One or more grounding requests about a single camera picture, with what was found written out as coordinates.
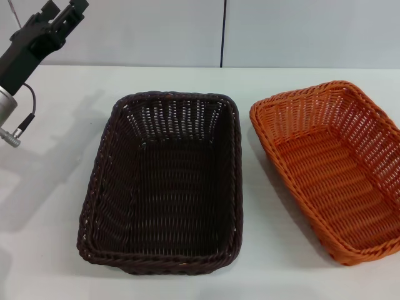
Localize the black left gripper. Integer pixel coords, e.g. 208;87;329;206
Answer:
0;0;91;95

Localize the dark brown wicker basket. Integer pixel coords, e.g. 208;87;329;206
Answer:
76;90;245;278

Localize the orange wicker basket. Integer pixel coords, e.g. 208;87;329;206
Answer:
249;79;400;267

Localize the thin grey hanging cable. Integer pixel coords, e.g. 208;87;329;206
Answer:
8;0;23;29

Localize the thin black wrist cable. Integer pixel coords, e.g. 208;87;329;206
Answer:
18;82;38;129

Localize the dark vertical wall strip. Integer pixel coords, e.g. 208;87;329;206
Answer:
219;0;228;68

